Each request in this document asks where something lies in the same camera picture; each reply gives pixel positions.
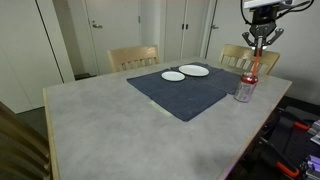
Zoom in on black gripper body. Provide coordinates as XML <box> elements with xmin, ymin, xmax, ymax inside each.
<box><xmin>248</xmin><ymin>7</ymin><xmax>280</xmax><ymax>39</ymax></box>

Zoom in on orange drinking straw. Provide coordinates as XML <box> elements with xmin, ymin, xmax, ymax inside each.
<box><xmin>250</xmin><ymin>49</ymin><xmax>262</xmax><ymax>77</ymax></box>

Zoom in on dark blue table mat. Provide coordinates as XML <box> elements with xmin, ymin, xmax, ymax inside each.
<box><xmin>126</xmin><ymin>68</ymin><xmax>228</xmax><ymax>123</ymax></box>
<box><xmin>170</xmin><ymin>61</ymin><xmax>242</xmax><ymax>96</ymax></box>

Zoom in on red silver drink can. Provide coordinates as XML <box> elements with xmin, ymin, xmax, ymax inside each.
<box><xmin>232</xmin><ymin>73</ymin><xmax>259</xmax><ymax>103</ymax></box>

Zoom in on light wooden slatted chair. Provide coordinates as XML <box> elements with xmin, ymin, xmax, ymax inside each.
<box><xmin>107</xmin><ymin>44</ymin><xmax>160</xmax><ymax>74</ymax></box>
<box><xmin>218</xmin><ymin>43</ymin><xmax>281</xmax><ymax>76</ymax></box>
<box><xmin>0</xmin><ymin>100</ymin><xmax>54</xmax><ymax>180</ymax></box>

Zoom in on white closet door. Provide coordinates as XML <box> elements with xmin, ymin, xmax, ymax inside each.
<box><xmin>164</xmin><ymin>0</ymin><xmax>185</xmax><ymax>63</ymax></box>
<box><xmin>181</xmin><ymin>0</ymin><xmax>211</xmax><ymax>60</ymax></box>

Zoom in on large white plate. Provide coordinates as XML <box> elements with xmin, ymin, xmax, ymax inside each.
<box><xmin>178</xmin><ymin>64</ymin><xmax>211</xmax><ymax>78</ymax></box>

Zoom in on small white plate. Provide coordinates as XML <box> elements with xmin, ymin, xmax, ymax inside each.
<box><xmin>161</xmin><ymin>70</ymin><xmax>186</xmax><ymax>83</ymax></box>

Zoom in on dark gripper cable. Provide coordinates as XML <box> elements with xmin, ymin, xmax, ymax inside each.
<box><xmin>275</xmin><ymin>0</ymin><xmax>316</xmax><ymax>20</ymax></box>
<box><xmin>239</xmin><ymin>0</ymin><xmax>254</xmax><ymax>27</ymax></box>

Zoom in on black clamp orange handle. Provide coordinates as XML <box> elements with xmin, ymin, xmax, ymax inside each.
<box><xmin>258</xmin><ymin>136</ymin><xmax>301</xmax><ymax>179</ymax></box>
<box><xmin>277</xmin><ymin>114</ymin><xmax>311</xmax><ymax>132</ymax></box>

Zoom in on aluminium profile rail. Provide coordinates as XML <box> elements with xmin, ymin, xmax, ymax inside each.
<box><xmin>308</xmin><ymin>119</ymin><xmax>320</xmax><ymax>146</ymax></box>
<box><xmin>301</xmin><ymin>154</ymin><xmax>320</xmax><ymax>180</ymax></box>

